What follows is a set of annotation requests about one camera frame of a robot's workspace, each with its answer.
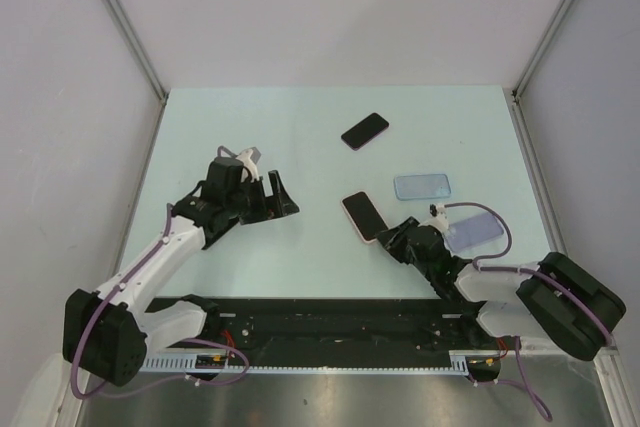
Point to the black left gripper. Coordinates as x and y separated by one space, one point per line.
263 209

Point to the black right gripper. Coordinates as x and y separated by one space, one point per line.
394 238

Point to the pink silicone phone case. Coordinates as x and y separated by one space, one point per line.
364 217

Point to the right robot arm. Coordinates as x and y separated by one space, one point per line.
552 299

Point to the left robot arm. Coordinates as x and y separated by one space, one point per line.
109 332

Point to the clear blue phone case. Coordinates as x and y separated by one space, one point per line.
422 187

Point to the lilac phone case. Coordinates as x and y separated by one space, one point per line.
473 231

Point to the black smartphone pink edge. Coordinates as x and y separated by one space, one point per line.
364 131

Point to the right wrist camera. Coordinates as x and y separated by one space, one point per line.
439 219

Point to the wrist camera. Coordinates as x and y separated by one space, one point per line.
439 219
249 157

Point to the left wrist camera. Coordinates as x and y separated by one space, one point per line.
249 157

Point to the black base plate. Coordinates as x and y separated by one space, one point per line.
431 323

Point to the white slotted cable duct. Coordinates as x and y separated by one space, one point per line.
334 357

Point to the right aluminium frame post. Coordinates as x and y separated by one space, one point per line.
551 31

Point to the aluminium frame post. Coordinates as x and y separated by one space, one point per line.
551 31
133 42

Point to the left aluminium frame post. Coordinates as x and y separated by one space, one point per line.
133 42

